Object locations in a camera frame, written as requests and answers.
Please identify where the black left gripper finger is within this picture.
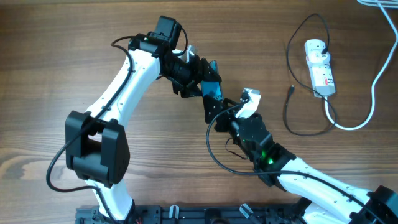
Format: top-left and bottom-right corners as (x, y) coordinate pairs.
(200, 58), (222, 82)
(180, 85), (202, 98)

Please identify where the white power strip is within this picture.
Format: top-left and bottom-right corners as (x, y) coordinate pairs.
(304, 39), (336, 98)

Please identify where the black left camera cable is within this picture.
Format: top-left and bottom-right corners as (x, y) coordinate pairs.
(45, 35), (137, 223)

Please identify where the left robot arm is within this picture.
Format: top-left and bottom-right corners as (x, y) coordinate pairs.
(63, 16), (221, 223)

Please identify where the turquoise-screen Galaxy smartphone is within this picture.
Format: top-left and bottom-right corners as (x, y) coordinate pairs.
(201, 60), (224, 101)

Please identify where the black camera cable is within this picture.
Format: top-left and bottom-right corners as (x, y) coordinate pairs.
(45, 35), (137, 223)
(205, 99), (386, 224)

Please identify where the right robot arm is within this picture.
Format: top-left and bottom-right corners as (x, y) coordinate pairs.
(203, 92), (397, 223)

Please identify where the black USB charging cable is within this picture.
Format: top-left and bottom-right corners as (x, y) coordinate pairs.
(282, 12), (339, 137)

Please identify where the black right camera cable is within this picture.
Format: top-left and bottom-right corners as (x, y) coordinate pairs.
(205, 99), (386, 224)

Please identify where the white power strip cord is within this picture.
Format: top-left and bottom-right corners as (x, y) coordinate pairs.
(324, 0), (398, 131)

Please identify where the white USB charger plug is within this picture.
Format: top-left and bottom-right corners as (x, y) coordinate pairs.
(306, 50), (330, 67)

